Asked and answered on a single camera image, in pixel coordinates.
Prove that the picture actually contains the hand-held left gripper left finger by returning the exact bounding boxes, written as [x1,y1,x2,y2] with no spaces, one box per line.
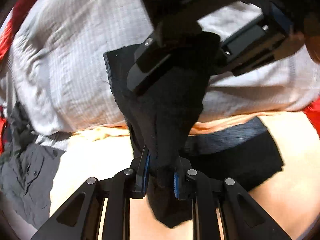
[31,145,152,240]

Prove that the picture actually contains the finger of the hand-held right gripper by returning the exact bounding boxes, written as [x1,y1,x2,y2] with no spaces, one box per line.
[127,24,175,96]
[220,4,295,77]

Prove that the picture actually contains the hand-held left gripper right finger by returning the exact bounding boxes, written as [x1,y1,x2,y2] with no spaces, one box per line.
[172,155,292,240]

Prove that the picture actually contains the black pants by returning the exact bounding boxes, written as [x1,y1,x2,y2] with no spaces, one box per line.
[104,22,284,229]

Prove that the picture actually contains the person's right hand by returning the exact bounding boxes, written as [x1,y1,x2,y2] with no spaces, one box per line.
[306,34,320,63]

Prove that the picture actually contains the peach bed sheet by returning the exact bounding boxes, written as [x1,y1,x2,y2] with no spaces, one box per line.
[49,110,320,240]

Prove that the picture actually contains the grey white striped duvet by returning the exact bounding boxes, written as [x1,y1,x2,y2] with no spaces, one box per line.
[0,0,320,140]

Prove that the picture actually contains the blue floral cloth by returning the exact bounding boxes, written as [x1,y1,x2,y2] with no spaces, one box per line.
[187,116,270,153]

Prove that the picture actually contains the grey buttoned garment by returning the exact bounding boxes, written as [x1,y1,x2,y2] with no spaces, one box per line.
[0,142,67,230]

